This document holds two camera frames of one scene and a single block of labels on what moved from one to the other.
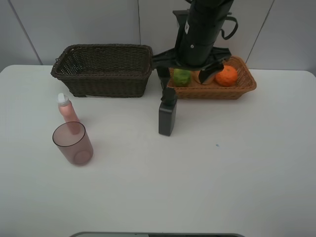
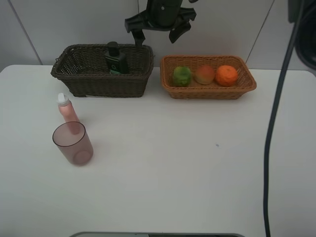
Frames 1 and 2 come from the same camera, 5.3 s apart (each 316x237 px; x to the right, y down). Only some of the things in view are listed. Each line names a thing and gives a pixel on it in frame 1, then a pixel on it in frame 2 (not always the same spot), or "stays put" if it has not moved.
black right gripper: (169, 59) → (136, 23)
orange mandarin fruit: (227, 77) stays put
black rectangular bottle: (167, 112) → (117, 61)
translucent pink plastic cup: (72, 139) stays put
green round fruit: (181, 78) stays put
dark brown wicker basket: (105, 70) stays put
